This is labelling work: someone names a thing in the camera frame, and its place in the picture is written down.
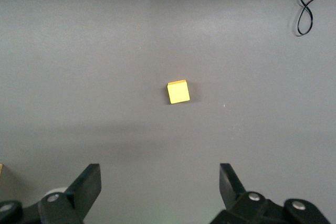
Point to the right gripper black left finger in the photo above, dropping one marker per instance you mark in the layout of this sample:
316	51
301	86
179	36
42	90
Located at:
84	190

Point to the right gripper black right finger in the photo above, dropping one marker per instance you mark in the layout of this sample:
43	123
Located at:
231	187

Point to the yellow cube block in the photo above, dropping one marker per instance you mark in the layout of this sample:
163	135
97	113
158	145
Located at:
178	93

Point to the wooden drawer cabinet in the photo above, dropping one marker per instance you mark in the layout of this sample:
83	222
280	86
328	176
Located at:
0	169

